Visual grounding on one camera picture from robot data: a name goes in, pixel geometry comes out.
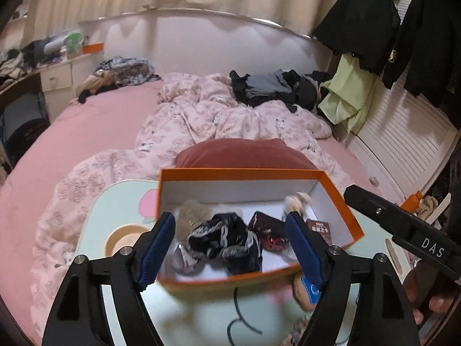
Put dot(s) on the beige cloth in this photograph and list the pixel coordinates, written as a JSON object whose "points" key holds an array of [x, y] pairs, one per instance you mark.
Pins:
{"points": [[428, 207]]}

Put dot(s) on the patterned clothes pile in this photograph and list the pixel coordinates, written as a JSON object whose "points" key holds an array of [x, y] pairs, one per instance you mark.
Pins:
{"points": [[122, 70]]}

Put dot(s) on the red and black pouch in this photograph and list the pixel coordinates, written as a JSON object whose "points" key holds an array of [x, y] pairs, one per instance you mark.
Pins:
{"points": [[266, 229]]}

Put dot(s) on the black lace garment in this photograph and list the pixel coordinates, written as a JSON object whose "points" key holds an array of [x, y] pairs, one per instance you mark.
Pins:
{"points": [[223, 234]]}

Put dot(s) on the green lidded container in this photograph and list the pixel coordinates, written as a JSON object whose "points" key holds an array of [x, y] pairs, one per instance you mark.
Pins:
{"points": [[74, 41]]}

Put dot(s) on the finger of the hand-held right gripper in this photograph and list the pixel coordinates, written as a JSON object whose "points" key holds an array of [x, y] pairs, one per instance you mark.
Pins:
{"points": [[374, 207]]}

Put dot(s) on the white padded headboard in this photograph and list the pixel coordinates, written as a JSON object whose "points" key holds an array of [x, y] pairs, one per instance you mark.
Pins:
{"points": [[198, 47]]}

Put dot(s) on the dark clothes pile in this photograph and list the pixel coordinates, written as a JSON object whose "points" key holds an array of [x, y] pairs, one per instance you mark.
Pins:
{"points": [[266, 86]]}

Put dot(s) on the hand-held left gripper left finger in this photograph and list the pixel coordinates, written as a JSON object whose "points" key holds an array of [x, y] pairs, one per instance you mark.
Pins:
{"points": [[158, 248]]}

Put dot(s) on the plush toy with blue shirt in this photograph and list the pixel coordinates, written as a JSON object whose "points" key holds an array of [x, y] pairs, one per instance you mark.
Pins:
{"points": [[302, 292]]}

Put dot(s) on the orange bottle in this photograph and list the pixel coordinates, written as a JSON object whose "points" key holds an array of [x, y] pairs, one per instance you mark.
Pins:
{"points": [[414, 203]]}

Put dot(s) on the person's right hand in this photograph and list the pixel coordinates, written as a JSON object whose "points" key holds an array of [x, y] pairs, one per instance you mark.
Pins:
{"points": [[421, 284]]}

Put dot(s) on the beige fluffy pompom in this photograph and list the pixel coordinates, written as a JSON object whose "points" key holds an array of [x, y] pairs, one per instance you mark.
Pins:
{"points": [[191, 218]]}

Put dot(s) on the clear plastic bag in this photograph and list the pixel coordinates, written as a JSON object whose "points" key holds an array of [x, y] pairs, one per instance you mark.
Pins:
{"points": [[187, 259]]}

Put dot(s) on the small orange box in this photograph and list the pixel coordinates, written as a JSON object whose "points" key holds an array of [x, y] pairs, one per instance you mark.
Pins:
{"points": [[93, 48]]}

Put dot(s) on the grey rolled mat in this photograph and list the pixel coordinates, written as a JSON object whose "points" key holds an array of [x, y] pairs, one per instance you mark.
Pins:
{"points": [[54, 45]]}

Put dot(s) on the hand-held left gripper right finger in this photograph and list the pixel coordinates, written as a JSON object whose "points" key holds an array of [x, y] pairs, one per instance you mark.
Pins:
{"points": [[306, 252]]}

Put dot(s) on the orange cardboard box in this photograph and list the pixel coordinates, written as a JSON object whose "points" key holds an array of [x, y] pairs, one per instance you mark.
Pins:
{"points": [[252, 194]]}

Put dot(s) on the leopard patterned cloth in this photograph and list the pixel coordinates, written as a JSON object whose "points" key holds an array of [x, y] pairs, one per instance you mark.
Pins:
{"points": [[297, 331]]}

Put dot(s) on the light green garment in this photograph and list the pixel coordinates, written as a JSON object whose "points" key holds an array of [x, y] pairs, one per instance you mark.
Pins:
{"points": [[342, 97]]}

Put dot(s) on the red pillow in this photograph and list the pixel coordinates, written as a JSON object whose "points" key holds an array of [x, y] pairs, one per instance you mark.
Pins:
{"points": [[245, 155]]}

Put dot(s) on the small brown box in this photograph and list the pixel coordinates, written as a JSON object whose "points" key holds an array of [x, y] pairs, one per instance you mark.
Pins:
{"points": [[318, 229]]}

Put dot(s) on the white drawer cabinet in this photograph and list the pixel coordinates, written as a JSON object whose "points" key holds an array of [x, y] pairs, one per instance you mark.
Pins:
{"points": [[56, 77]]}

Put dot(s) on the pink bed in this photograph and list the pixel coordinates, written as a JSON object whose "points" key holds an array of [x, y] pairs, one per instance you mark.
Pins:
{"points": [[90, 126]]}

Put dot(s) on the dark chair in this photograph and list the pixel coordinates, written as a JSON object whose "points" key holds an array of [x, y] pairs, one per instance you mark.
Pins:
{"points": [[21, 126]]}

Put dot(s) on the clothes heap on desk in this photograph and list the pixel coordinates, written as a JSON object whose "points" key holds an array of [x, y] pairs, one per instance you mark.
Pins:
{"points": [[21, 61]]}

